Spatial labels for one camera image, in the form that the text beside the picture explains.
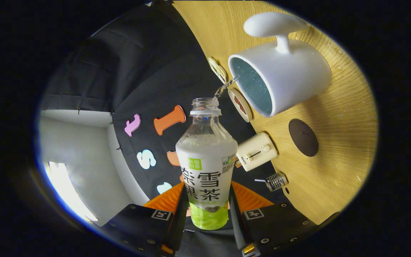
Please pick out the white toaster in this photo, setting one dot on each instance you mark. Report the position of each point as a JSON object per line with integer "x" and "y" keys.
{"x": 257, "y": 151}

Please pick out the large ceiling light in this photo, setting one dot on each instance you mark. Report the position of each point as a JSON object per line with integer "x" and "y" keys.
{"x": 68, "y": 189}

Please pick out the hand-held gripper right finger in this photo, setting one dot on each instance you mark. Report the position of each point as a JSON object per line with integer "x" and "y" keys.
{"x": 280, "y": 225}

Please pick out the white round plate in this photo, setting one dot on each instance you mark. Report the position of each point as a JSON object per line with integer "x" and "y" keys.
{"x": 246, "y": 113}

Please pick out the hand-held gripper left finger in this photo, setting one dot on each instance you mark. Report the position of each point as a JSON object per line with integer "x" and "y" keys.
{"x": 141, "y": 223}

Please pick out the dark brown round coaster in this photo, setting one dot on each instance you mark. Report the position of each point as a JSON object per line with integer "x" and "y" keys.
{"x": 303, "y": 137}

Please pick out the black backdrop cloth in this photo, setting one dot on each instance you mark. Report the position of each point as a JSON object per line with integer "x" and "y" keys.
{"x": 137, "y": 60}

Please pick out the white divided condiment dish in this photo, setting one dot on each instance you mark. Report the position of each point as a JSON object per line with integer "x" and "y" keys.
{"x": 218, "y": 70}

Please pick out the white green label juice bottle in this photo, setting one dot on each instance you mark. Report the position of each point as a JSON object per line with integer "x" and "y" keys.
{"x": 205, "y": 167}

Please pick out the white cup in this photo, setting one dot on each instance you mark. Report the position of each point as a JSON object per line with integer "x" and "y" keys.
{"x": 298, "y": 75}

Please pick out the wooden table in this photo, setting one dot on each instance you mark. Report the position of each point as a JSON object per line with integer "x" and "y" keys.
{"x": 334, "y": 142}

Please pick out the brown food piece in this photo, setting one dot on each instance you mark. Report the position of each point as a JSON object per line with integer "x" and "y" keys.
{"x": 237, "y": 100}
{"x": 243, "y": 109}

